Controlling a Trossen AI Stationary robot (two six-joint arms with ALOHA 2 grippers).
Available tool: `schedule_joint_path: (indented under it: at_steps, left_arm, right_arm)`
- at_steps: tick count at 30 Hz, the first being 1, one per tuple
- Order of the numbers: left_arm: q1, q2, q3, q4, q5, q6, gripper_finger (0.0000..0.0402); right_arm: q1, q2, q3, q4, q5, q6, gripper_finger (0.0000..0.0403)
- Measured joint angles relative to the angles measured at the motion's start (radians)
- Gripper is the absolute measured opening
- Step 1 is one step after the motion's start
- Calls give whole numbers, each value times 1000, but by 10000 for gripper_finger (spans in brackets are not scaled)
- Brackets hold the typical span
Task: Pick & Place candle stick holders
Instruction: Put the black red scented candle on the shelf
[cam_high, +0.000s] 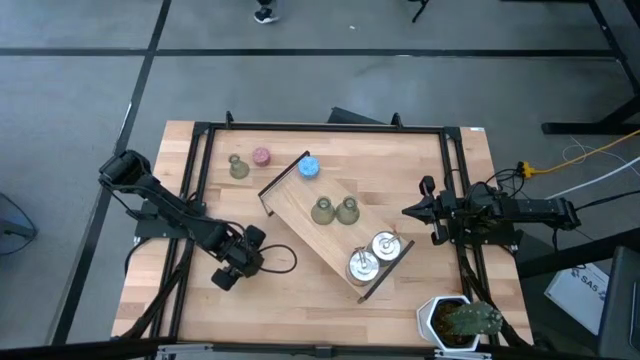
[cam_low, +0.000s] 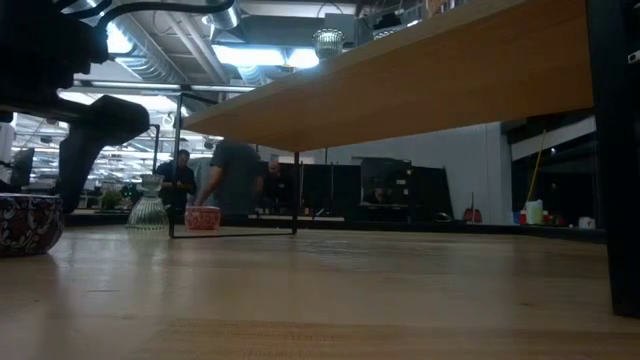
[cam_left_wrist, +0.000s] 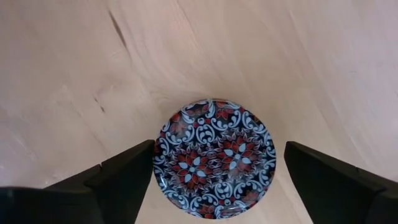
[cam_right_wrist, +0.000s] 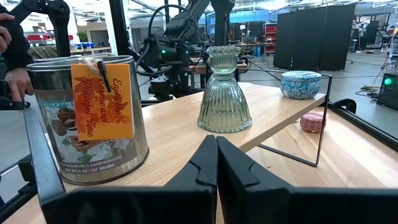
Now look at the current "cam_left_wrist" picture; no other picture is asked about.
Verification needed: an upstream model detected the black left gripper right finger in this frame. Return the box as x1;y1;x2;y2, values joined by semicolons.
284;140;398;224

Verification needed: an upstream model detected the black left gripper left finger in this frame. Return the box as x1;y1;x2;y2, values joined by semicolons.
0;139;156;224

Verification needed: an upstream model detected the navy floral candle holder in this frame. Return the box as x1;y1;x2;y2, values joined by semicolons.
152;98;277;220

